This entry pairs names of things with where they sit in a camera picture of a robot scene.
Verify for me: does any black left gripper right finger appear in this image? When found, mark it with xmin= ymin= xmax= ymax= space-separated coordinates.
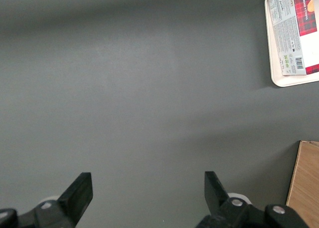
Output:
xmin=196 ymin=171 xmax=313 ymax=228

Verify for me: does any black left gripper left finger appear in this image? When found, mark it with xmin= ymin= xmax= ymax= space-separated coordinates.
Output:
xmin=0 ymin=172 xmax=94 ymax=228

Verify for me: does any beige plastic tray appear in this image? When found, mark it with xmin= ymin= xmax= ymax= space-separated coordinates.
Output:
xmin=264 ymin=0 xmax=319 ymax=88

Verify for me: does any wooden drawer cabinet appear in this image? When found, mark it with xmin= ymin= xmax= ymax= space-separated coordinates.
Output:
xmin=286 ymin=140 xmax=319 ymax=228

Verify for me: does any red tartan shortbread box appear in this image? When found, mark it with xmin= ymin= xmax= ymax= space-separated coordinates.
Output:
xmin=270 ymin=0 xmax=319 ymax=76

